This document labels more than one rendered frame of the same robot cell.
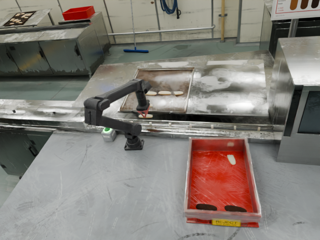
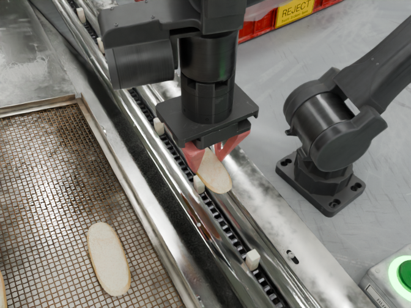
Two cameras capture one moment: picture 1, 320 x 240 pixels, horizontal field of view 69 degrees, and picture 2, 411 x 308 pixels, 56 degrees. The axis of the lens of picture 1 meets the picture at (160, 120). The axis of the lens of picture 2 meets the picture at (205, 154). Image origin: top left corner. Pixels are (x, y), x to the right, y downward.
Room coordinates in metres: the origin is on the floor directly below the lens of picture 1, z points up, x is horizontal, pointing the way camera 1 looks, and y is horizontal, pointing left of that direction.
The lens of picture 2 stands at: (1.54, 0.30, 1.32)
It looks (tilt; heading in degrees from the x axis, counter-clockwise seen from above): 49 degrees down; 219
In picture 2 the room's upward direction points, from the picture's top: straight up
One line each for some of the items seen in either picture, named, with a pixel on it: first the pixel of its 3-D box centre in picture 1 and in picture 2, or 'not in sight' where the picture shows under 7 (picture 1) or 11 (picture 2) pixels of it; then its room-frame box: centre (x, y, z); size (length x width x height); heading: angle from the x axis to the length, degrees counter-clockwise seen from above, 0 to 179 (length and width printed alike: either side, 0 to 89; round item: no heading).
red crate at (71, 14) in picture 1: (78, 13); not in sight; (4.96, 1.14, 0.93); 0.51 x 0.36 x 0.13; 73
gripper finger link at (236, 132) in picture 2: (144, 111); (210, 137); (1.28, 0.09, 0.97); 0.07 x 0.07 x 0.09; 69
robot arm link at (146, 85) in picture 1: (142, 85); (166, 21); (1.32, 0.07, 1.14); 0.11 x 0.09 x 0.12; 146
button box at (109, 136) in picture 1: (109, 135); (394, 299); (1.25, 0.36, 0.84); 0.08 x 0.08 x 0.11; 69
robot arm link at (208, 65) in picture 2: (140, 93); (202, 45); (1.29, 0.09, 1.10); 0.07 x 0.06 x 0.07; 146
